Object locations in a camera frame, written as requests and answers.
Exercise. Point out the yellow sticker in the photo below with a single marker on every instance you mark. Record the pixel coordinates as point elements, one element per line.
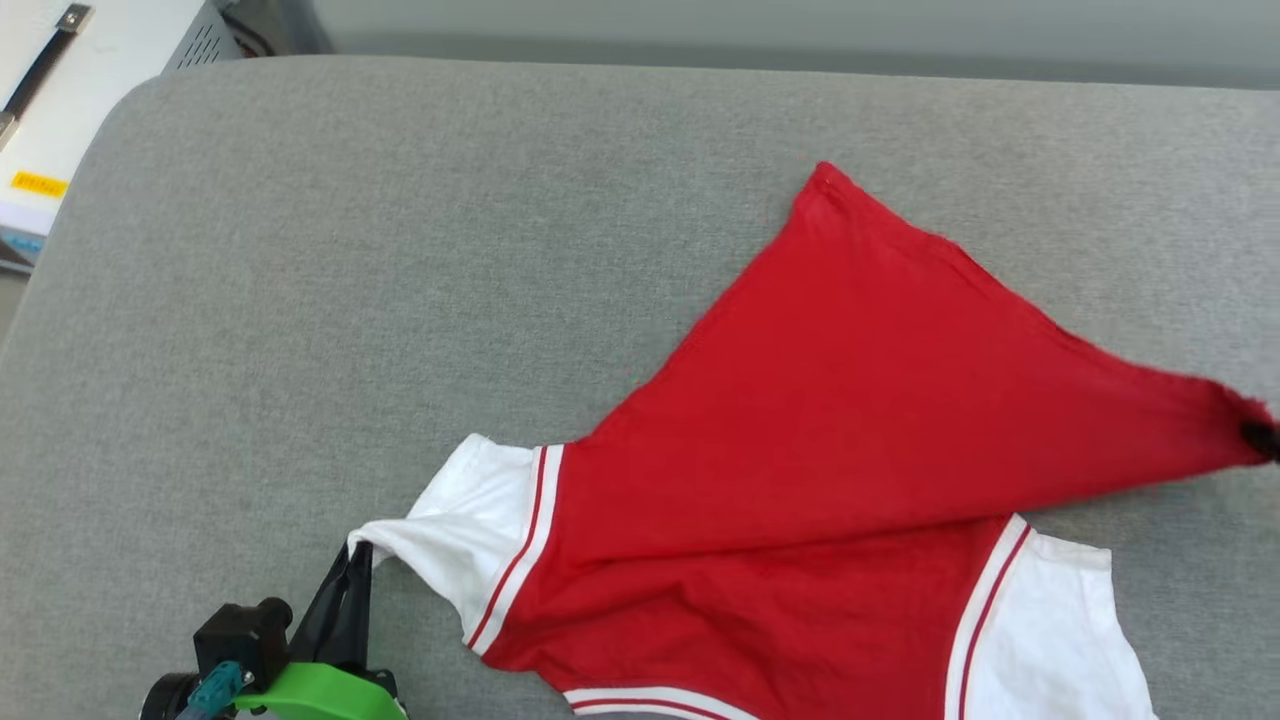
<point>40,184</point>

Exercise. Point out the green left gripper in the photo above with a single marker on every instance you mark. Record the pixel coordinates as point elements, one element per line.
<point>320,695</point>

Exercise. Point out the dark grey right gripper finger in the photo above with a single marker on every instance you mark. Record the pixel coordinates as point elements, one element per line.
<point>1262,431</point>
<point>1262,447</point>

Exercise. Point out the red and white jersey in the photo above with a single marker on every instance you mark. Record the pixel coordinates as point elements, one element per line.
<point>820,450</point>

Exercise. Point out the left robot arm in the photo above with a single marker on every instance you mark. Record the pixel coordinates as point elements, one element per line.
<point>165,700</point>

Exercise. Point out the grey fabric sofa seat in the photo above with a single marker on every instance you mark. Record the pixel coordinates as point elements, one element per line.
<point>400,250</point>

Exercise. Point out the white metal appliance box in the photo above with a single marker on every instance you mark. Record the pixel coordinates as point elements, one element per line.
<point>110,80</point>

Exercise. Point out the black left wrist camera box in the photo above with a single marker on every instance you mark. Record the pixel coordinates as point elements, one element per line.
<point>240,640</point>

